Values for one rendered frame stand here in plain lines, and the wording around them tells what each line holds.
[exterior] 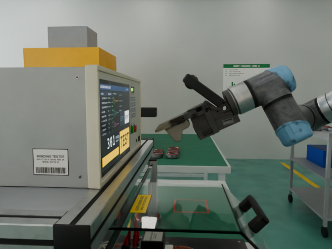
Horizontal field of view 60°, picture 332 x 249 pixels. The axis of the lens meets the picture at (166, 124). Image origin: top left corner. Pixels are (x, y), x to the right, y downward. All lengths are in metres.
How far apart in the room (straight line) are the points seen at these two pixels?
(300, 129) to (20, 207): 0.58
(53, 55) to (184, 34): 2.68
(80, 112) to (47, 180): 0.13
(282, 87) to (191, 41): 5.26
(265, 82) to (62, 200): 0.52
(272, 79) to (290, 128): 0.12
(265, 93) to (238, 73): 5.24
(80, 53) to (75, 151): 3.84
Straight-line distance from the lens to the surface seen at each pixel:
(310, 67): 6.36
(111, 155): 0.57
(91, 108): 0.48
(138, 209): 0.55
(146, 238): 0.87
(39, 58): 4.55
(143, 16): 6.13
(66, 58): 4.38
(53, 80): 0.51
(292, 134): 0.72
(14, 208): 0.46
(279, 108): 0.72
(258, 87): 0.73
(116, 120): 0.60
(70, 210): 0.43
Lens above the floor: 1.27
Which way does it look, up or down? 6 degrees down
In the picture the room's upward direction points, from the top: straight up
